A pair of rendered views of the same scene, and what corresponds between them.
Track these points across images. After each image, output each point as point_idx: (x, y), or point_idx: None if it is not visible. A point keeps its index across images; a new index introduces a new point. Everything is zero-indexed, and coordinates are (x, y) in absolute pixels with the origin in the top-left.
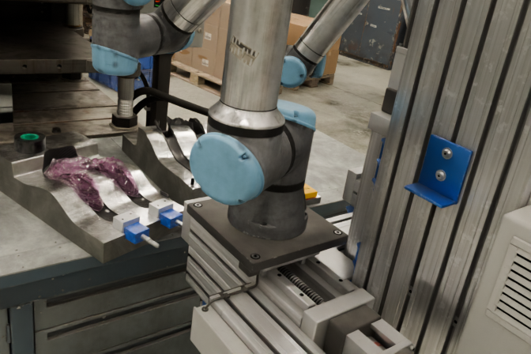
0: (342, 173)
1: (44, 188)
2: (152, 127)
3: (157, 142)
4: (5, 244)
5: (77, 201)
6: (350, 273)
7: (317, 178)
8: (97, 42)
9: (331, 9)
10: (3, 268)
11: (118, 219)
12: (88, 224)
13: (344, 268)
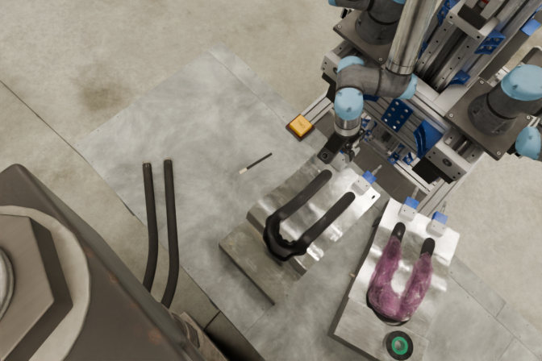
0: (228, 98)
1: (442, 296)
2: (302, 256)
3: (323, 244)
4: (466, 308)
5: (435, 269)
6: (462, 85)
7: (250, 118)
8: None
9: (427, 30)
10: (487, 292)
11: (444, 230)
12: (445, 254)
13: (460, 89)
